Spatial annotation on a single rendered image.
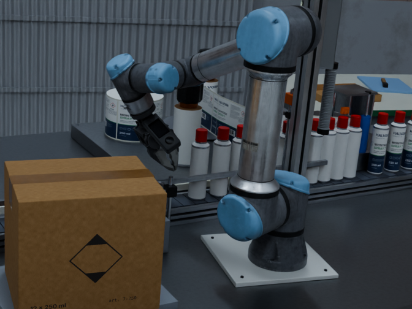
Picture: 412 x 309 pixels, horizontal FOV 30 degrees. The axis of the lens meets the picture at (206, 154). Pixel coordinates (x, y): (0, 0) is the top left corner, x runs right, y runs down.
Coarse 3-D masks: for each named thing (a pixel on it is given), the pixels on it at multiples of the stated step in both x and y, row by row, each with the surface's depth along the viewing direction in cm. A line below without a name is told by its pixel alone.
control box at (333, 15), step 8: (328, 0) 202; (336, 0) 202; (328, 8) 203; (336, 8) 203; (328, 16) 203; (336, 16) 203; (328, 24) 204; (336, 24) 204; (328, 32) 205; (336, 32) 205; (328, 40) 205; (336, 40) 205; (328, 48) 206; (328, 56) 207; (320, 64) 208; (328, 64) 207
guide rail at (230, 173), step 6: (312, 162) 234; (318, 162) 235; (324, 162) 236; (276, 168) 227; (204, 174) 216; (210, 174) 217; (216, 174) 217; (222, 174) 218; (228, 174) 219; (234, 174) 220; (156, 180) 209; (162, 180) 209; (168, 180) 210; (174, 180) 210; (180, 180) 212; (186, 180) 213; (192, 180) 213; (198, 180) 215; (0, 204) 187
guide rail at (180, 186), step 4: (208, 180) 225; (228, 180) 229; (176, 184) 220; (180, 184) 221; (184, 184) 221; (188, 184) 222; (208, 184) 226; (180, 188) 221; (184, 188) 222; (0, 208) 195; (0, 212) 195
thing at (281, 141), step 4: (284, 124) 229; (284, 128) 229; (284, 132) 229; (280, 136) 230; (284, 136) 229; (280, 140) 230; (280, 144) 230; (280, 148) 230; (280, 152) 231; (280, 156) 231; (280, 160) 231; (276, 164) 233; (280, 164) 231
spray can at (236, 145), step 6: (240, 126) 220; (240, 132) 221; (234, 138) 223; (240, 138) 221; (234, 144) 222; (240, 144) 221; (234, 150) 222; (234, 156) 223; (234, 162) 223; (234, 168) 224; (228, 186) 227
